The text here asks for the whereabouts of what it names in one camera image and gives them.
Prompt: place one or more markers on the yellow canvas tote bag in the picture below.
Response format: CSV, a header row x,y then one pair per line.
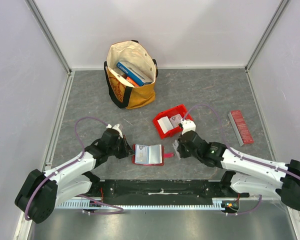
x,y
123,94

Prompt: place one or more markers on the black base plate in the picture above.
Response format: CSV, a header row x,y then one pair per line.
x,y
110,188

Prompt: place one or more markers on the orange book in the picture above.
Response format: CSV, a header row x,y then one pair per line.
x,y
132,82

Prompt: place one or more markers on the white card stack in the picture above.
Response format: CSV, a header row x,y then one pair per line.
x,y
165,124

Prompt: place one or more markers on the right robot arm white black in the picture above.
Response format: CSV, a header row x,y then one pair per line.
x,y
244,174

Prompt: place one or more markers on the red leather card holder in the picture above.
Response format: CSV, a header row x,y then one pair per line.
x,y
156,155

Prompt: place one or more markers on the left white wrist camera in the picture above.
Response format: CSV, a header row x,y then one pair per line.
x,y
116,127

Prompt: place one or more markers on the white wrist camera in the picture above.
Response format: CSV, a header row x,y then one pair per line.
x,y
187,125
116,127

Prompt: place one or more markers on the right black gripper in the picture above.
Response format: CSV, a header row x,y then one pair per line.
x,y
181,148

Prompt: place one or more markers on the slotted cable duct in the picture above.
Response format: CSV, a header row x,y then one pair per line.
x,y
80,203

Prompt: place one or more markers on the red plastic bin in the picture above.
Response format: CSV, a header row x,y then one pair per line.
x,y
179,109

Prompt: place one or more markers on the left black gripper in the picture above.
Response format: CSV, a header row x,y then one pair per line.
x,y
127,151

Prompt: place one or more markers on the blue book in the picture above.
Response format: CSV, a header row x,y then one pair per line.
x,y
130,70

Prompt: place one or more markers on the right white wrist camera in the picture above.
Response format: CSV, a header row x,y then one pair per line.
x,y
187,125

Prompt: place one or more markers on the red silver long box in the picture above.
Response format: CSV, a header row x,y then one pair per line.
x,y
240,128

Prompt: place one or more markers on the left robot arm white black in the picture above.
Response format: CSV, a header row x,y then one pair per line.
x,y
42,191

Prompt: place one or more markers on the silver card in bin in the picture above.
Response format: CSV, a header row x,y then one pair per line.
x,y
175,120

